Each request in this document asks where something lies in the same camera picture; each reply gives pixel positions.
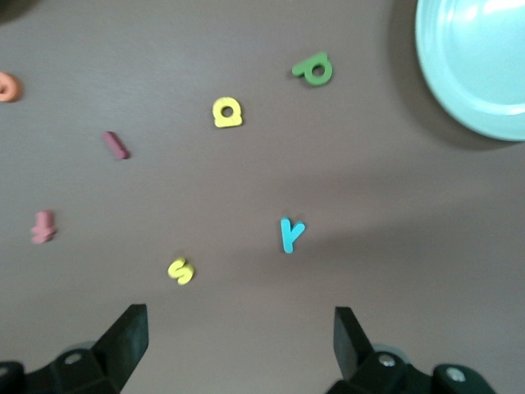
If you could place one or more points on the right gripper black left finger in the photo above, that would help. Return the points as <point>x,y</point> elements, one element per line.
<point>119,353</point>

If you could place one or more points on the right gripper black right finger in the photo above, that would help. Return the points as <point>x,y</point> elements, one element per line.
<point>352,353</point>

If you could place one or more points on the teal letter y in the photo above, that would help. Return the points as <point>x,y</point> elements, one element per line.
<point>288,240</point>

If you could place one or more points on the yellow letter d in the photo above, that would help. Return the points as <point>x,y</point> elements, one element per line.
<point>227,122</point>

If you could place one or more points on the green letter p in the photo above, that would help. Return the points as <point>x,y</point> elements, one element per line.
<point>301,69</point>

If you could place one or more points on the yellow letter s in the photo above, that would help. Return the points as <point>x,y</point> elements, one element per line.
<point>180,271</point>

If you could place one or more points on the pink letter f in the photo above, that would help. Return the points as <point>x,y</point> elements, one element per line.
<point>44,227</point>

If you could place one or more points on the brown table cover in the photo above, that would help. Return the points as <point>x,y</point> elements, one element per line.
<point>262,184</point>

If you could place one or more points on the dark red letter i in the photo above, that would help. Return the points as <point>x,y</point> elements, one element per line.
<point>116,145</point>

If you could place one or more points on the orange letter e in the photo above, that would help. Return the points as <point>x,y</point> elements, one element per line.
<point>14,92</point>

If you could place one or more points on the green plate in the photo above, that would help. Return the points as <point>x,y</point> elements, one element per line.
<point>471,61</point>

